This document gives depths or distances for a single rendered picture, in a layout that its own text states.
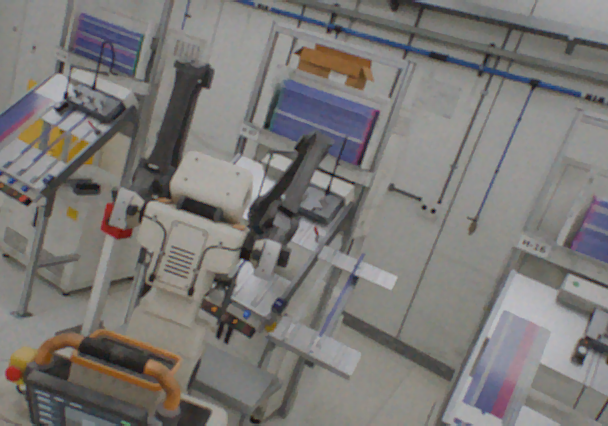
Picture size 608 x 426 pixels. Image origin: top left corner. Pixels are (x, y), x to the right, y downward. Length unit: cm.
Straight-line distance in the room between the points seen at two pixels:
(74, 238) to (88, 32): 121
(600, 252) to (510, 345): 49
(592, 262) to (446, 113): 187
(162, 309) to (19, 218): 226
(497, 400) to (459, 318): 192
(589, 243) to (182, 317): 154
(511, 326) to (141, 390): 144
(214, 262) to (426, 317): 277
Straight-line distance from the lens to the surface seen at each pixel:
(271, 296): 226
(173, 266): 148
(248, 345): 268
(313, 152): 175
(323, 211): 241
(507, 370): 216
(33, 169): 319
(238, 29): 470
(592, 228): 229
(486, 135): 383
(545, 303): 234
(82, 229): 333
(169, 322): 161
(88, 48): 351
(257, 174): 269
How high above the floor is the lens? 167
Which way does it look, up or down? 13 degrees down
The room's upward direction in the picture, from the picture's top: 19 degrees clockwise
